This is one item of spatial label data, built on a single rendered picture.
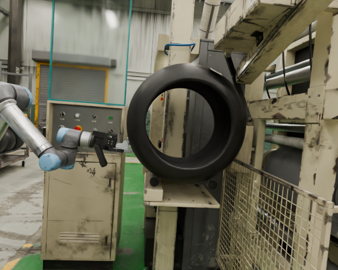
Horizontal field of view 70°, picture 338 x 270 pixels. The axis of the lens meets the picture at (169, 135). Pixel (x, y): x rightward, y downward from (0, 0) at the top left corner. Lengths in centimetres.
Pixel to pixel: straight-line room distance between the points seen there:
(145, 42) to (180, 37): 929
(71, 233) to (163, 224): 77
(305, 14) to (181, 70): 51
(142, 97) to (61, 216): 124
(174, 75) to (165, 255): 114
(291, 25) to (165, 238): 134
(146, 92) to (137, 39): 981
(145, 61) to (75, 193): 906
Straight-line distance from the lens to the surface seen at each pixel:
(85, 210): 199
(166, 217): 162
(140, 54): 1072
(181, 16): 162
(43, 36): 1160
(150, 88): 110
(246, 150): 155
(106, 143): 119
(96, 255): 212
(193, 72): 113
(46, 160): 112
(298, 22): 114
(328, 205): 83
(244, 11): 118
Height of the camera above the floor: 120
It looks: 4 degrees down
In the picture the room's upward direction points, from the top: 4 degrees clockwise
